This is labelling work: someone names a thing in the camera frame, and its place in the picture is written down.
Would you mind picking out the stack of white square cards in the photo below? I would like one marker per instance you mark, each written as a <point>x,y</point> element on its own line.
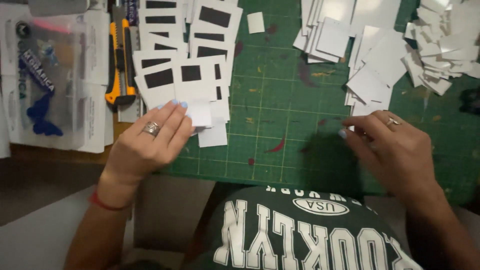
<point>326,37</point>

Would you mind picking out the pile of black-patch white cards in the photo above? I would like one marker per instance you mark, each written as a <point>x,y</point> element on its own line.
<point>180,41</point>

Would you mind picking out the green cutting mat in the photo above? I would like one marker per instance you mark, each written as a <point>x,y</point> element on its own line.
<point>277,93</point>

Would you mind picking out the heap of white paper scraps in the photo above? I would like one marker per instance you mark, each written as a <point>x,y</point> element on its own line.
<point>438,45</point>

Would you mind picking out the green printed t-shirt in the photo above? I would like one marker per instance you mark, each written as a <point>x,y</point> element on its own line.
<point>300,232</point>

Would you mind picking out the spread of large white cards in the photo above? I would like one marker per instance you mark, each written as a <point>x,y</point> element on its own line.
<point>375,67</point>

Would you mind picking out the person's right hand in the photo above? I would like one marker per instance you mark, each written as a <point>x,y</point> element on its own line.
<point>401,153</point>

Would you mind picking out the grey box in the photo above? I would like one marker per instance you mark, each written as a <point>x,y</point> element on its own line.
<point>58,6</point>

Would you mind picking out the clear plastic bag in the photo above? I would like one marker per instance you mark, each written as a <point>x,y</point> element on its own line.
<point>48,82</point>

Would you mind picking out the blue butterfly cutouts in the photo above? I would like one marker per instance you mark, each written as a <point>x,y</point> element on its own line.
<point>41,116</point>

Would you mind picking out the pink pen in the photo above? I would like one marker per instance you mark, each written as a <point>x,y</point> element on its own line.
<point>50,26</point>

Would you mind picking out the small white card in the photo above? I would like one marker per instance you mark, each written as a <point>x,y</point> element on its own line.
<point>213,135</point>
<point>256,22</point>
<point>200,112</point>

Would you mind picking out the person's left hand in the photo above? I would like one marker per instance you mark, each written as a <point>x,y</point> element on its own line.
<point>146,150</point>

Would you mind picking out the yellow utility knife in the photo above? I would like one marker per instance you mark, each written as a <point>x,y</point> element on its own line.
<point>120,63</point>

